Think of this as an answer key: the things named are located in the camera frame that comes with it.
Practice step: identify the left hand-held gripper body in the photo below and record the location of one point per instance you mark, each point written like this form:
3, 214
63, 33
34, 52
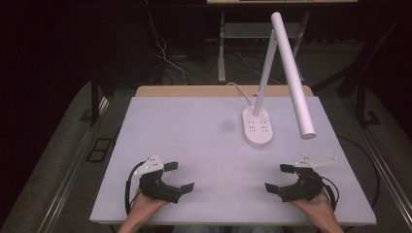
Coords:
157, 189

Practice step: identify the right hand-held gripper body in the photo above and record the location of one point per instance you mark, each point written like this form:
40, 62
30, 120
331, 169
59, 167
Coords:
306, 189

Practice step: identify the person's left hand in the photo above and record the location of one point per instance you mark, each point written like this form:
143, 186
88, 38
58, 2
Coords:
144, 207

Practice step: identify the person's right hand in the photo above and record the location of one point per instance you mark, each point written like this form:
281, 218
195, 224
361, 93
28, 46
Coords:
319, 207

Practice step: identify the white desk lamp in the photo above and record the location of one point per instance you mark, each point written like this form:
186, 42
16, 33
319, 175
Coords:
259, 127

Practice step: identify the black stand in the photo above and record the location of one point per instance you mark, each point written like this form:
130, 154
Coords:
95, 100
362, 103

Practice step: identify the black rectangular floor frame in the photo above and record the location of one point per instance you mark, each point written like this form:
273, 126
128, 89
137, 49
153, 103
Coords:
98, 149

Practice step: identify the aluminium floor rail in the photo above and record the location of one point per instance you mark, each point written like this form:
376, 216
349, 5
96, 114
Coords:
387, 176
69, 174

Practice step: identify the grey metal desk frame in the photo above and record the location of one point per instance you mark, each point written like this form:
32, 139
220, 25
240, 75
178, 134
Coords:
222, 48

